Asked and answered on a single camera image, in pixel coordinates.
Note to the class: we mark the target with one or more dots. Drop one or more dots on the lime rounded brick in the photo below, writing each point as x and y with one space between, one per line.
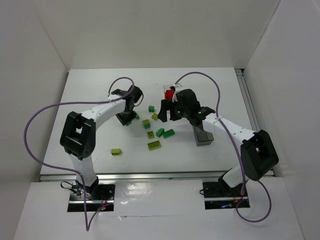
116 151

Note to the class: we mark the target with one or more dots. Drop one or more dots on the lime 2x4 brick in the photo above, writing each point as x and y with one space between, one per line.
154 145

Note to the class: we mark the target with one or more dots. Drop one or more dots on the green 2x4 brick right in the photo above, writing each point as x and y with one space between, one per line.
168 133

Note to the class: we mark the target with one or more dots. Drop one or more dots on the aluminium rail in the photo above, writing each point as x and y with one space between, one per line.
252 115
138 176

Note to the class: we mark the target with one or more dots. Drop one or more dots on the grey translucent container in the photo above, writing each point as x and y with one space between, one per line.
202 138

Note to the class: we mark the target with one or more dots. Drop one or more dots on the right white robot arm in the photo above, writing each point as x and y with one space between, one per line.
243 142

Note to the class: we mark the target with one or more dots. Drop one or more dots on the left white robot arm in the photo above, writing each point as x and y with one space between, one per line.
78 136

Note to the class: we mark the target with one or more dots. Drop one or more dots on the lime yellow brick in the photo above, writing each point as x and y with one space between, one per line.
146 123

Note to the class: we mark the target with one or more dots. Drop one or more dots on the aluminium rail front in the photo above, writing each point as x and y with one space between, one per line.
138 176

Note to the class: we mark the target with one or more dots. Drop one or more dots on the aluminium rail right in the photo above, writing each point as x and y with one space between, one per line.
252 115

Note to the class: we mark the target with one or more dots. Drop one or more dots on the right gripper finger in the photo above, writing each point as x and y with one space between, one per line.
164 106
172 112

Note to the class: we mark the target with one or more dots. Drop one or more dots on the clear plastic container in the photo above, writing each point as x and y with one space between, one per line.
165 87

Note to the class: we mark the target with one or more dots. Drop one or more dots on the lime 2x2 brick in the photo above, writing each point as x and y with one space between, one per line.
155 116

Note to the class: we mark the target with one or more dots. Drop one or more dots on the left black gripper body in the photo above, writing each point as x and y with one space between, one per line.
124 117

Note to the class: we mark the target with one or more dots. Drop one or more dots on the lime small square brick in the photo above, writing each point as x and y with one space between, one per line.
150 134

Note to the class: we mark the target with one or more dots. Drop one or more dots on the dark green 2x4 brick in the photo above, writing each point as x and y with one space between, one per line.
132 120

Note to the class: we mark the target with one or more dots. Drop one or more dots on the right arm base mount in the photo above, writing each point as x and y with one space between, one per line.
217 199

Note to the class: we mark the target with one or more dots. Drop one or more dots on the small green cube brick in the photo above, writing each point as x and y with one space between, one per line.
151 109

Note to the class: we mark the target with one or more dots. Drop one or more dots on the red arched brick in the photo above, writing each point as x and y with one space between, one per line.
169 93

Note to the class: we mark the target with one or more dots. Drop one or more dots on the green slope brick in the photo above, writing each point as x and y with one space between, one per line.
160 132

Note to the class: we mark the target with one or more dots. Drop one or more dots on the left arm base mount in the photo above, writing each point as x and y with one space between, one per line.
102 198

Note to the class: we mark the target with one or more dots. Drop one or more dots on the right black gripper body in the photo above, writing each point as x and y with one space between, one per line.
170 110

